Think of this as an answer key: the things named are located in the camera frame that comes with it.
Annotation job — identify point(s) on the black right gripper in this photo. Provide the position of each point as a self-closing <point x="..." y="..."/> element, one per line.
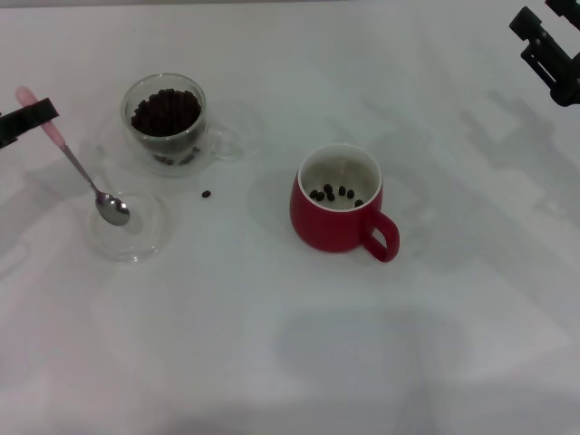
<point x="568" y="77"/>

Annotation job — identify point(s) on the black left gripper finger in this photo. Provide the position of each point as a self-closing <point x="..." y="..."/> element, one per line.
<point x="27" y="118"/>

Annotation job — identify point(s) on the red ceramic mug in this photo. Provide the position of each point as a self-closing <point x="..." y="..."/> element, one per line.
<point x="321" y="226"/>

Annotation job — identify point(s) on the pile of dark coffee beans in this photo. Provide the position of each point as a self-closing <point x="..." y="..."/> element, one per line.
<point x="167" y="113"/>

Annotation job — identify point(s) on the clear glass saucer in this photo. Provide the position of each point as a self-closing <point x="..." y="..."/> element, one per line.
<point x="145" y="238"/>

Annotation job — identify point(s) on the clear double-wall glass mug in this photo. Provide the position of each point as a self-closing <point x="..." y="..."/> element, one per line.
<point x="177" y="168"/>

